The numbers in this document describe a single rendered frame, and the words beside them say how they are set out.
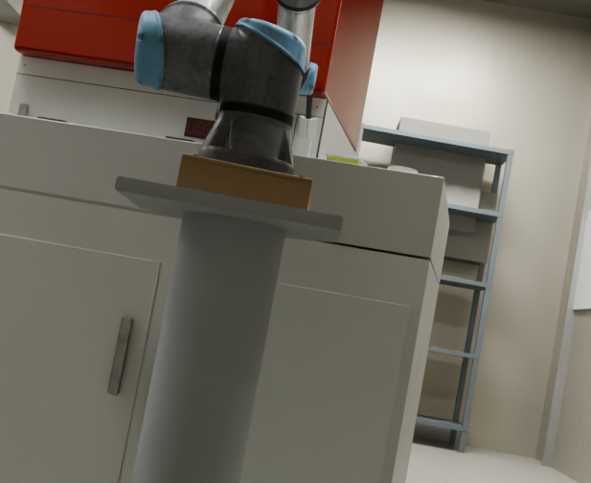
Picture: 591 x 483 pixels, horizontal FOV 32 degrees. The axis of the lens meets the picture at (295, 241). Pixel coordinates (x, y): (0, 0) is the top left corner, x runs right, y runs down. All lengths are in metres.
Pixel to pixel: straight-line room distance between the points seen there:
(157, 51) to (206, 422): 0.56
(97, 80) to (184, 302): 1.27
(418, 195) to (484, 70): 6.66
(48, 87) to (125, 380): 1.06
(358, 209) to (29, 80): 1.19
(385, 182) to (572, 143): 6.69
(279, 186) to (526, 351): 6.87
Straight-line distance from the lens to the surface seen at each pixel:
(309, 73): 2.29
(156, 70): 1.59
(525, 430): 8.31
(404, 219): 1.83
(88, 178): 1.97
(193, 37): 1.58
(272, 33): 1.58
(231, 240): 1.50
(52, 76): 2.75
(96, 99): 2.69
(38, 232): 1.99
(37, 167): 2.01
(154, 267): 1.90
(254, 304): 1.52
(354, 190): 1.85
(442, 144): 7.64
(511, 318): 8.26
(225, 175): 1.49
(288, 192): 1.48
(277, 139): 1.55
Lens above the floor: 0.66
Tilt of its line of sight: 5 degrees up
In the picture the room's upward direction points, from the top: 10 degrees clockwise
